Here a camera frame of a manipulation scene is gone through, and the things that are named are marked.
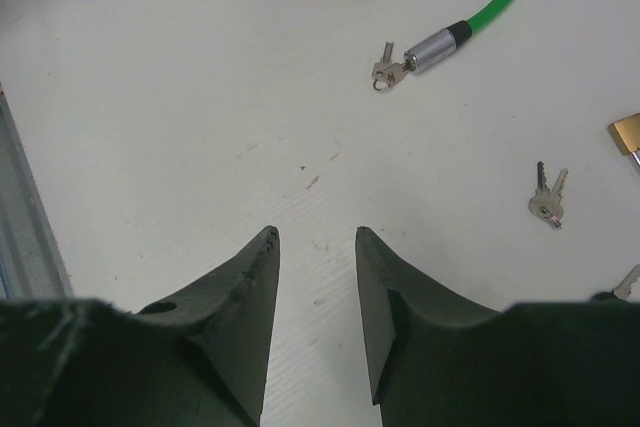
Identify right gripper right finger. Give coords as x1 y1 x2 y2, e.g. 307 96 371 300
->
355 227 639 426

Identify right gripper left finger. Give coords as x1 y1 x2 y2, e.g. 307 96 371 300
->
1 226 280 426

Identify silver keys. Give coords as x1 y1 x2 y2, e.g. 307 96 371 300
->
528 161 568 230
372 42 412 92

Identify brass long-shackle padlock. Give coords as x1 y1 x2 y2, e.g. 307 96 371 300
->
607 113 640 172

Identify aluminium front rail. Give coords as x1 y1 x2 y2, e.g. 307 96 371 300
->
1 96 73 300

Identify green cable lock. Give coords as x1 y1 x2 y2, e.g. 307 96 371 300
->
402 0 514 73

